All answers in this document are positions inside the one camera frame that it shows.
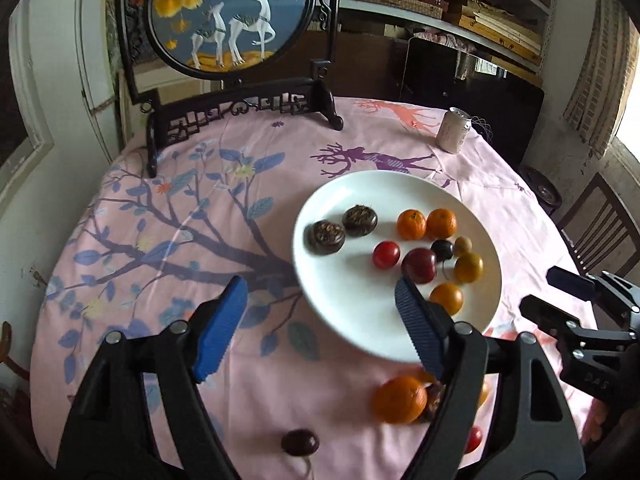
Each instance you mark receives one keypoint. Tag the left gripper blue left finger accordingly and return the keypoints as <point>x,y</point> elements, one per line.
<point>214,323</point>

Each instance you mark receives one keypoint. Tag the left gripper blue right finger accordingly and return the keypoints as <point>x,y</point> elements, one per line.
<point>423,331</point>

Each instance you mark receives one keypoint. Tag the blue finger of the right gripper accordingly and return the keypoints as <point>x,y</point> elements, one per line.
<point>578,286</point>
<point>549,319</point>

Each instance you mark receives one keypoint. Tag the orange kumquat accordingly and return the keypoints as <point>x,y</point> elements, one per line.
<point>449,296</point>
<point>469,268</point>
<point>484,393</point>

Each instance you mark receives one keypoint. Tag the dark red plum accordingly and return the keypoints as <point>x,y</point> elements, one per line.
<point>419,265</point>

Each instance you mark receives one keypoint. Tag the orange kumquat front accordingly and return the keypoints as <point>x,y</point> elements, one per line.
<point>469,268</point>

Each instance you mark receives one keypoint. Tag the large mandarin orange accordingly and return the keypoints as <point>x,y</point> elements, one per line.
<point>400,401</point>

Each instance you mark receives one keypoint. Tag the red cherry tomato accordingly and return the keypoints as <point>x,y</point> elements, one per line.
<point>386,255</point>
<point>475,440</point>

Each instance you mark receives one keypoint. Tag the small mandarin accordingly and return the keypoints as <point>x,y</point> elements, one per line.
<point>411,224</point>

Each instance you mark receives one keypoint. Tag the dark water chestnut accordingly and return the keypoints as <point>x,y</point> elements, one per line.
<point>359,220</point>
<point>434,394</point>
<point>325,237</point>

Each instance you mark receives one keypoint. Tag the dark cherry with stem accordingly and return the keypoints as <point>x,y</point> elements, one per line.
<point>301,443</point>

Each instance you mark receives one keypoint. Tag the dark wooden chair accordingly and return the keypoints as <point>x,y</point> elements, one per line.
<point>596,226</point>

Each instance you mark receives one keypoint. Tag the pink printed tablecloth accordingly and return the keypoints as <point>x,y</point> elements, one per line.
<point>148,251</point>

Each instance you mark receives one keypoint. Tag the white oval plate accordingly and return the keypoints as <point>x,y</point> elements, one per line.
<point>352,289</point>

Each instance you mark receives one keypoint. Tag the black cabinet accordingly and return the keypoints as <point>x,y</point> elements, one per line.
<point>504,107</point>

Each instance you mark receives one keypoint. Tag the pink drink can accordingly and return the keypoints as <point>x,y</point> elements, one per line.
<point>453,130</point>

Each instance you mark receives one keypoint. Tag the round deer screen ornament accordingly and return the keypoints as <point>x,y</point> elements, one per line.
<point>227,41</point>

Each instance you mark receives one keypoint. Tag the wooden bookshelf with books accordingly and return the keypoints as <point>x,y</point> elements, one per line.
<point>513,33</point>

